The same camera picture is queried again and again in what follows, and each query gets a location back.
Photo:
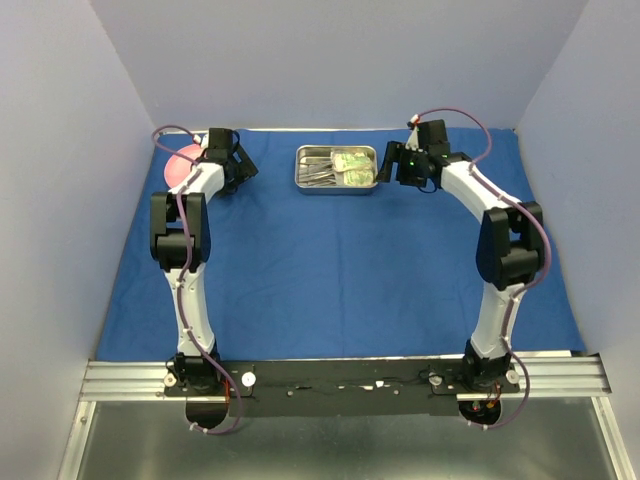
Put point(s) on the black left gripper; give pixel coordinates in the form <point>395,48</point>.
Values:
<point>244,170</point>

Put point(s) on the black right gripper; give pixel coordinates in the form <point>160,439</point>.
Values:
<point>392,154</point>

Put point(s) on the pink plastic plate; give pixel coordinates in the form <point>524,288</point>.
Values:
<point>179,165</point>

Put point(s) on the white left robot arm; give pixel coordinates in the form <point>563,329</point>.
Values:
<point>213,165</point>

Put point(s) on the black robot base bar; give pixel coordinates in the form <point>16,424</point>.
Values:
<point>217,397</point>

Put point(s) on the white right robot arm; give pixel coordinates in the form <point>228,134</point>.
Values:
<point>513,250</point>

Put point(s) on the steel surgical instruments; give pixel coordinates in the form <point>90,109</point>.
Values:
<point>315,172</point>

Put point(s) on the steel instrument tray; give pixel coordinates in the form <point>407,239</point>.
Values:
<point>340,189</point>

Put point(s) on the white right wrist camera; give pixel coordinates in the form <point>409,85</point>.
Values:
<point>412,142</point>

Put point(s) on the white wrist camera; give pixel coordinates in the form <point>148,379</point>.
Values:
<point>412,142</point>
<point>202,140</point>

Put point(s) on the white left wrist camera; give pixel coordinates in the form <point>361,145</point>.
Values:
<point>202,140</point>

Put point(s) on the aluminium table edge rail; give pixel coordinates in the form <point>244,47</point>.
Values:
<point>307,129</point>

